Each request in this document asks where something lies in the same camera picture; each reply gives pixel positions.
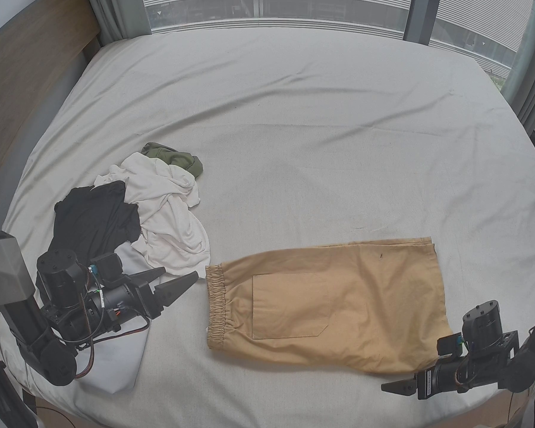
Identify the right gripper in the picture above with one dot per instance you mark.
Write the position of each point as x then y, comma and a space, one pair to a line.
443, 379

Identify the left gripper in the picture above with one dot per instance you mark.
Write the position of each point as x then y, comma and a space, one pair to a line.
120, 303

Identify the tan shorts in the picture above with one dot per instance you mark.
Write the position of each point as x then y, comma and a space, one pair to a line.
361, 306

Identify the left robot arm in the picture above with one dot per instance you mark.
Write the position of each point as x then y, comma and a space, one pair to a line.
4, 270

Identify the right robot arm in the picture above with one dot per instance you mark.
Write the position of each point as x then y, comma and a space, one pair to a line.
481, 323

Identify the bed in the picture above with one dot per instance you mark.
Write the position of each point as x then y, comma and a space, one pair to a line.
294, 83

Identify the white garment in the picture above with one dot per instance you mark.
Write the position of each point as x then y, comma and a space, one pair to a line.
169, 221

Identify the black garment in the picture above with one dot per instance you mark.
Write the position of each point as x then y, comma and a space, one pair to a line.
93, 221

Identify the pale grey garment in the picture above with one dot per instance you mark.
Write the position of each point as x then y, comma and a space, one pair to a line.
116, 364

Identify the green garment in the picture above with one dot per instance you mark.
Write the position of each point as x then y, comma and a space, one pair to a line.
182, 158

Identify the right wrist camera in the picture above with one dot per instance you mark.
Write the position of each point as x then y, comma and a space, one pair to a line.
448, 346

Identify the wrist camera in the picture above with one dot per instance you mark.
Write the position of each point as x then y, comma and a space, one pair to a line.
448, 346
109, 268

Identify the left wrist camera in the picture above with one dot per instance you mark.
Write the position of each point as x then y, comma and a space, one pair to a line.
109, 268

